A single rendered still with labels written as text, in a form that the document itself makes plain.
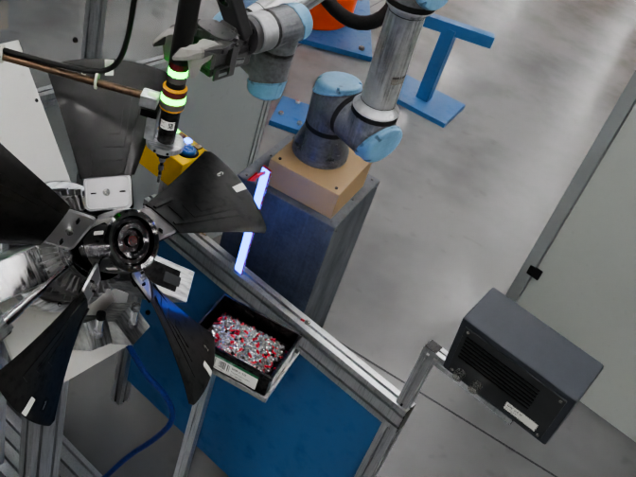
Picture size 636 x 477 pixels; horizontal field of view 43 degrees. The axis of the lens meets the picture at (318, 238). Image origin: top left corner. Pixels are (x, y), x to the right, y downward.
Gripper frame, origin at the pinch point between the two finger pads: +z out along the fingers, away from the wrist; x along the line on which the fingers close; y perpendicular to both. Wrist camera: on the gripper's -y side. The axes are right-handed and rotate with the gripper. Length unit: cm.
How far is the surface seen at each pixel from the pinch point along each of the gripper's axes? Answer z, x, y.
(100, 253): 12.7, -3.6, 37.6
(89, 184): 5.6, 9.2, 33.2
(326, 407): -38, -36, 92
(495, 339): -32, -65, 36
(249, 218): -23.7, -8.4, 42.3
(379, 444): -37, -53, 89
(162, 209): -7.2, 1.5, 39.6
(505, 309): -39, -62, 34
